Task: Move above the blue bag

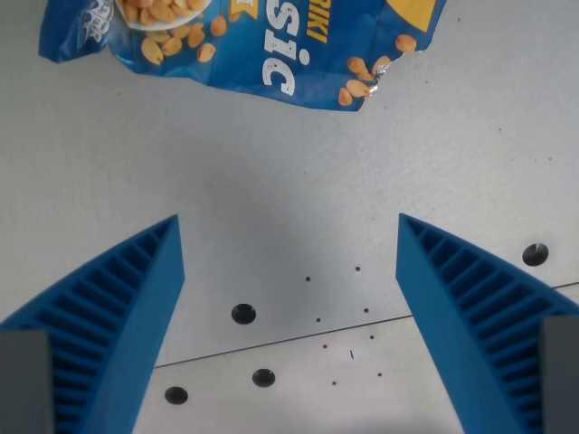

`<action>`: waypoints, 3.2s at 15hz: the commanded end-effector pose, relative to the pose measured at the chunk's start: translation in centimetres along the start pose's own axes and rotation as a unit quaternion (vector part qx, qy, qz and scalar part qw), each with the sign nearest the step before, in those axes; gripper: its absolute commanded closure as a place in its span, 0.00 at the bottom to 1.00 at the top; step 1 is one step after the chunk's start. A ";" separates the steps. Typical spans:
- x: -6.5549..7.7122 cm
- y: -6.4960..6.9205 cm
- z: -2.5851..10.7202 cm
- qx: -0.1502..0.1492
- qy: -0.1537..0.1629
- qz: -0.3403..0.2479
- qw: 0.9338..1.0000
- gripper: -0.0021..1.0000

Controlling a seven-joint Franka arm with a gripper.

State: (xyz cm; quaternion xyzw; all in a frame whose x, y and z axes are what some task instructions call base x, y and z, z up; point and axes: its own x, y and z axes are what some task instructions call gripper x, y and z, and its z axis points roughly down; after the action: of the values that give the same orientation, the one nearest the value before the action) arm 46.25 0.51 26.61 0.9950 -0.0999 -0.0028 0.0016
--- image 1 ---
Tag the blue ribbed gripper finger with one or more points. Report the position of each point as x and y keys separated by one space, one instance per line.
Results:
x=457 y=316
x=113 y=325

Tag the blue peanut snack bag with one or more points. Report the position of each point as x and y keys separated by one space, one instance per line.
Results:
x=253 y=50

